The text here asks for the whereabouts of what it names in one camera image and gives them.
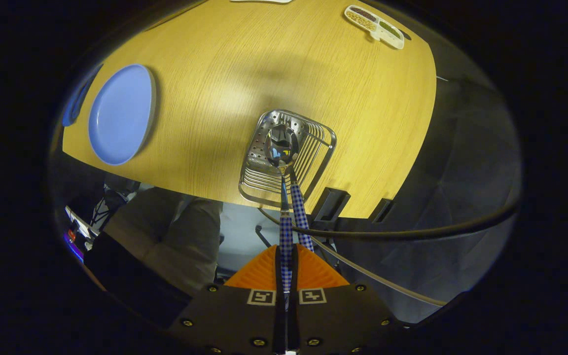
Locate white electronic device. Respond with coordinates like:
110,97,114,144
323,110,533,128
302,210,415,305
64,206,100,262

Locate white divided condiment tray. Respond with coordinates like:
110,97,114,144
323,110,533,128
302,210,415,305
344,5,406,50

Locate metal wire cutlery basket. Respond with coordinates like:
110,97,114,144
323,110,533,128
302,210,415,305
238,109,337,209

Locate person's right leg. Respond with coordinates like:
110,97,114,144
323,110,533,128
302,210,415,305
143,197,224,296

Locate person's black top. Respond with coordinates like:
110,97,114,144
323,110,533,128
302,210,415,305
83,232,193,328

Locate thin grey cable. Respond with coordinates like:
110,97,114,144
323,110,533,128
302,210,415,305
311,236,448,306

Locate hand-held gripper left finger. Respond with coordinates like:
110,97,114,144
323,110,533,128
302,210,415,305
168,244,284,355

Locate blue folded cloth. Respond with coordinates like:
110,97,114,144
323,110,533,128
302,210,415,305
62,64,105,128

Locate spoon with checked handle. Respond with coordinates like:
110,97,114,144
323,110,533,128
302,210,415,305
264,123,300,296

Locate blue round plate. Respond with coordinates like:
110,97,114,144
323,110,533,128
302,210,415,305
88,64,157,166

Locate thick black cable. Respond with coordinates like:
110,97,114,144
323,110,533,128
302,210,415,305
257,195,521,241

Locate black table clamp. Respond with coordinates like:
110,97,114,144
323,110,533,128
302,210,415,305
369,198,395,222
311,187,351,222

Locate fork with checked handle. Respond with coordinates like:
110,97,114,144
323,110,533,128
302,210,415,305
288,165,315,253

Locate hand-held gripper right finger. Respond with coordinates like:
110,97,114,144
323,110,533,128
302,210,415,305
290,244,404,355

